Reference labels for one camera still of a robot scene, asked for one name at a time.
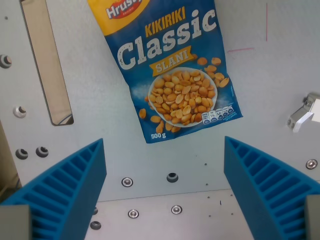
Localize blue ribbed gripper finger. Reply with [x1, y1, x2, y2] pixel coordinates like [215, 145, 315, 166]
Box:
[0, 138, 108, 240]
[223, 136, 320, 240]

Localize silver flat head screw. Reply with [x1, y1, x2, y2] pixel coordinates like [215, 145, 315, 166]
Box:
[127, 208, 140, 220]
[170, 204, 183, 216]
[121, 176, 134, 188]
[305, 158, 319, 170]

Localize white paper tag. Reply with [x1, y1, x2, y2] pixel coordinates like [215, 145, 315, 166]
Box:
[292, 98, 320, 133]

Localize blue Kikiriki Classic peanut bag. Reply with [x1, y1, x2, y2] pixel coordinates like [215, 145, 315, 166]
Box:
[86, 0, 244, 144]

